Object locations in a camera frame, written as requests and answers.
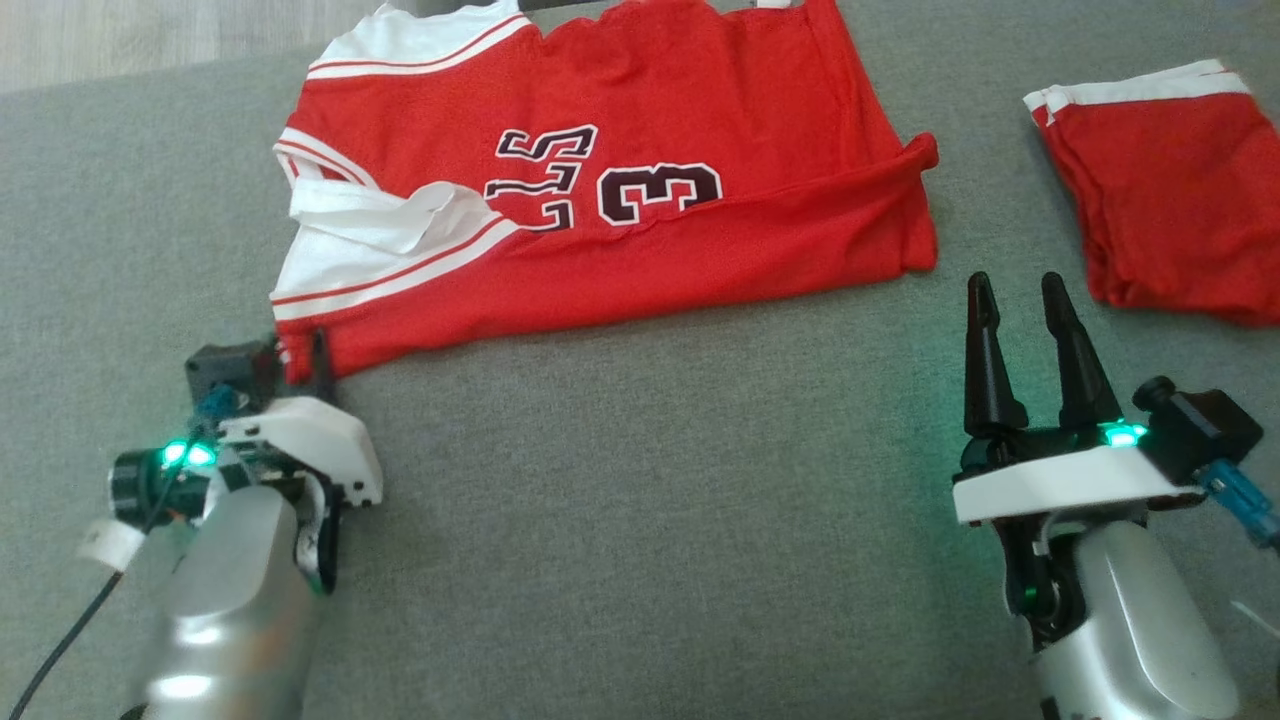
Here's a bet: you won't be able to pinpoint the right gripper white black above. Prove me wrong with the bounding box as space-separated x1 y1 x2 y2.
952 271 1206 627

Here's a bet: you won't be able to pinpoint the right arm cable blue plug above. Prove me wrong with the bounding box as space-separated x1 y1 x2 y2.
1198 458 1280 553

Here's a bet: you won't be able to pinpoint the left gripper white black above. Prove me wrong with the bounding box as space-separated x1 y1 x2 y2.
110 328 384 528

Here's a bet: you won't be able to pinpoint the red shorts white trim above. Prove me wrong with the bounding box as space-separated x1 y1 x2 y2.
1022 58 1280 329

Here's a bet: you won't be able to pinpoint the red basketball jersey white shoulders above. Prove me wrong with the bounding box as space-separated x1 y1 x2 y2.
270 0 941 386

